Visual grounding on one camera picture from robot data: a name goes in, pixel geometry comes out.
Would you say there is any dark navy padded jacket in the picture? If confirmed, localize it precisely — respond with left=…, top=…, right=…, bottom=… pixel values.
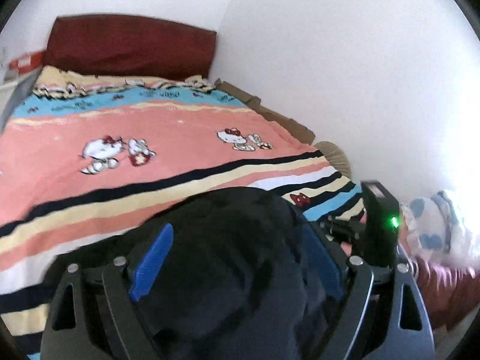
left=112, top=188, right=339, bottom=359

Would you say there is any blue white patterned cloth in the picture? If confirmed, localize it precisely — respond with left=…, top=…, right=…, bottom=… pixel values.
left=400, top=190, right=479, bottom=269

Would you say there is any beige round fan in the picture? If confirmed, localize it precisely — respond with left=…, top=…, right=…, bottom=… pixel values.
left=314, top=141, right=352, bottom=178

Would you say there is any dark red cloth pile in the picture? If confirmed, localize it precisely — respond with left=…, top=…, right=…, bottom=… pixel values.
left=399, top=227, right=479, bottom=331

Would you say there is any pink Hello Kitty blanket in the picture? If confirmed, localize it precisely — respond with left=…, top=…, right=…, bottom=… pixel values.
left=1, top=66, right=365, bottom=359

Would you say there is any white bedside shelf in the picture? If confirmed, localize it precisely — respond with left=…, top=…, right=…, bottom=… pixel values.
left=1, top=67, right=41, bottom=125

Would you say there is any dark red headboard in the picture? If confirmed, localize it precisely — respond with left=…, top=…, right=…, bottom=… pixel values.
left=43, top=14, right=217, bottom=80

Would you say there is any red white box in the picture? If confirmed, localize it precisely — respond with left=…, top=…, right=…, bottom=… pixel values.
left=8, top=50, right=45, bottom=75

